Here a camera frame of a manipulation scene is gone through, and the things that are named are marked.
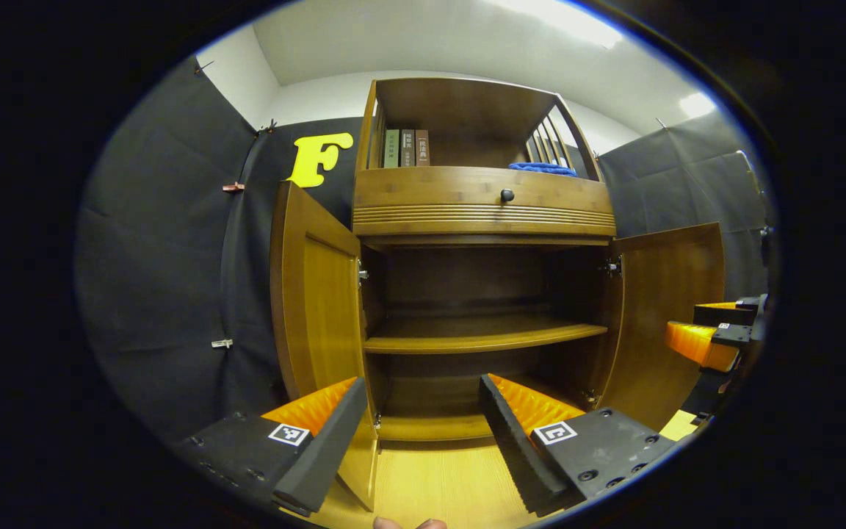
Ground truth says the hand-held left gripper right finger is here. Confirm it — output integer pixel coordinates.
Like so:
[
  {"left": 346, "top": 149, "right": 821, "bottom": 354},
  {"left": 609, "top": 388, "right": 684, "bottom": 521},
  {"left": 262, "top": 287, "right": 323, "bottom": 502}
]
[{"left": 477, "top": 373, "right": 677, "bottom": 517}]

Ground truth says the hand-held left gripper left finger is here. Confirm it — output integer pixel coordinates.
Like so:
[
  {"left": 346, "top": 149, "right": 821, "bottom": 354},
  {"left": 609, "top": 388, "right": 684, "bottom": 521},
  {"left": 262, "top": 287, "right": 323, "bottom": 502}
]
[{"left": 173, "top": 377, "right": 369, "bottom": 515}]

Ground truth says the wooden inner cabinet shelf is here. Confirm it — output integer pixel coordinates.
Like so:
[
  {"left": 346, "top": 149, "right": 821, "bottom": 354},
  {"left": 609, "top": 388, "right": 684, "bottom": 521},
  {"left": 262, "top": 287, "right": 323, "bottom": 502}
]
[{"left": 363, "top": 316, "right": 609, "bottom": 355}]

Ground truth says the black backdrop cloth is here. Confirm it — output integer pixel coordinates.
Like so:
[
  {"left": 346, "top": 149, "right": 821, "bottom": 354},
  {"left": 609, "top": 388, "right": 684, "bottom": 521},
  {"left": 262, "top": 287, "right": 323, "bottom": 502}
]
[{"left": 74, "top": 55, "right": 773, "bottom": 442}]

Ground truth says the blue cloth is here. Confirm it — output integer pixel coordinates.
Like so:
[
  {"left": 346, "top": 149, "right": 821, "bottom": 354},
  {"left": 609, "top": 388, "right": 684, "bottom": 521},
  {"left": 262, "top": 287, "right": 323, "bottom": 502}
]
[{"left": 507, "top": 162, "right": 579, "bottom": 178}]

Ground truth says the wooden shoe cabinet door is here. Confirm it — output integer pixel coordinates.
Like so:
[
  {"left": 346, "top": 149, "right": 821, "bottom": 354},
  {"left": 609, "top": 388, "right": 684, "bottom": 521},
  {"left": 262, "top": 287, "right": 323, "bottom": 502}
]
[
  {"left": 590, "top": 223, "right": 726, "bottom": 432},
  {"left": 270, "top": 181, "right": 380, "bottom": 513}
]

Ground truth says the wooden cabinet drawer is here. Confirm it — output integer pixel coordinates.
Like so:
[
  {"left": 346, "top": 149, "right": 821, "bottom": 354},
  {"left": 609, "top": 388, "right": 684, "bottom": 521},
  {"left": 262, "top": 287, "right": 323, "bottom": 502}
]
[{"left": 352, "top": 166, "right": 617, "bottom": 237}]

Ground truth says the small ceiling light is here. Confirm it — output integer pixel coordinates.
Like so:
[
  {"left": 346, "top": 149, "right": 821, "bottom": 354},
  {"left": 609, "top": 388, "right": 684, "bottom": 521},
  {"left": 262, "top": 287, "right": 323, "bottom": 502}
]
[{"left": 679, "top": 92, "right": 717, "bottom": 118}]

